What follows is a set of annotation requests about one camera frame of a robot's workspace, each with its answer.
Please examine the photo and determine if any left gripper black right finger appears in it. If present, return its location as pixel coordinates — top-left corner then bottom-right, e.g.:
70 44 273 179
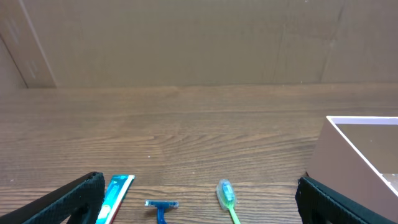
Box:
295 177 394 224

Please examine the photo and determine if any teal toothpaste tube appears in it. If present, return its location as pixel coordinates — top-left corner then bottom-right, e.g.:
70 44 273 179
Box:
96 175 136 224

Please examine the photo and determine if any white cardboard box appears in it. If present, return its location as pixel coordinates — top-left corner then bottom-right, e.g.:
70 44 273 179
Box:
307 116 397 222

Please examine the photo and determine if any green toothbrush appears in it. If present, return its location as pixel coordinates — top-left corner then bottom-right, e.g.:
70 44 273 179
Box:
216 179 241 224

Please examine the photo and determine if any blue disposable razor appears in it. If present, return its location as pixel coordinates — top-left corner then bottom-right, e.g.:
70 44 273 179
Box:
145 200 179 224

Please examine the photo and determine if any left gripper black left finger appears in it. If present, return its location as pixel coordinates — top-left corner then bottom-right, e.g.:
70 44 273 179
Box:
1 172 105 224

